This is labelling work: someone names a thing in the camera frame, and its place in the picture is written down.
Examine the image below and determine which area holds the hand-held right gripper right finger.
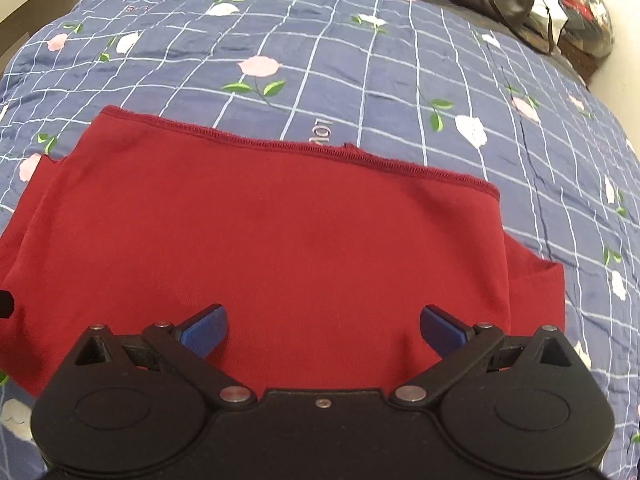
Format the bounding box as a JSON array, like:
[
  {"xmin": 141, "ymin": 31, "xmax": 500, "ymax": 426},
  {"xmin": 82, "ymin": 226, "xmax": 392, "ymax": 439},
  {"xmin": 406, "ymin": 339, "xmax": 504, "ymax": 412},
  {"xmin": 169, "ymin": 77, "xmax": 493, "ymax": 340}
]
[{"xmin": 389, "ymin": 304, "xmax": 576, "ymax": 407}]

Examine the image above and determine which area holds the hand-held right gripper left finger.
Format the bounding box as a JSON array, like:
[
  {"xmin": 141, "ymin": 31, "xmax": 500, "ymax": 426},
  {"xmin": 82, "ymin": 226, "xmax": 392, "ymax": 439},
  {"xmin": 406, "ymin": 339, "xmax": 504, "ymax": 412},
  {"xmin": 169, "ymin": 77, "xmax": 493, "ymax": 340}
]
[{"xmin": 72, "ymin": 303, "xmax": 258, "ymax": 407}]

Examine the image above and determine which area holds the red long-sleeve shirt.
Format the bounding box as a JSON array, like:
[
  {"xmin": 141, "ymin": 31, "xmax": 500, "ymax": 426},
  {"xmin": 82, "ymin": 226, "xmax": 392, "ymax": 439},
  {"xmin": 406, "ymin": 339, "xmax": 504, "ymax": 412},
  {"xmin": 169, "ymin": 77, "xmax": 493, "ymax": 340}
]
[{"xmin": 0, "ymin": 105, "xmax": 567, "ymax": 397}]

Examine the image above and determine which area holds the clear plastic bag of clothes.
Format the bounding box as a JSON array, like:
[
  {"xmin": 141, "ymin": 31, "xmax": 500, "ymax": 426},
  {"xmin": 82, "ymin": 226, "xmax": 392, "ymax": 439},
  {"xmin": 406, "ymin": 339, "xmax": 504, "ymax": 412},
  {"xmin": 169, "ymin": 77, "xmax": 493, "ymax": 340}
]
[{"xmin": 555, "ymin": 0, "xmax": 615, "ymax": 58}]

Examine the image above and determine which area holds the blue floral checked quilt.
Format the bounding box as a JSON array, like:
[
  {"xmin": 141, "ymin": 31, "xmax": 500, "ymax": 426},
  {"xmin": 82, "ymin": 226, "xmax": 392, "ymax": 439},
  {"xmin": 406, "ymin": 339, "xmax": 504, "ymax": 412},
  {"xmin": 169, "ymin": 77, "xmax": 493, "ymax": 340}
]
[{"xmin": 0, "ymin": 0, "xmax": 640, "ymax": 480}]

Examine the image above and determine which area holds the dark wooden nightstand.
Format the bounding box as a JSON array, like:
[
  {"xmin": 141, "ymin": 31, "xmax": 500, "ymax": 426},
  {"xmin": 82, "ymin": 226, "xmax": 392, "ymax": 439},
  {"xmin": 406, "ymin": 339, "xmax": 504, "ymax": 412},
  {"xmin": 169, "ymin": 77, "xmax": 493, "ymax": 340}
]
[{"xmin": 557, "ymin": 30, "xmax": 601, "ymax": 90}]

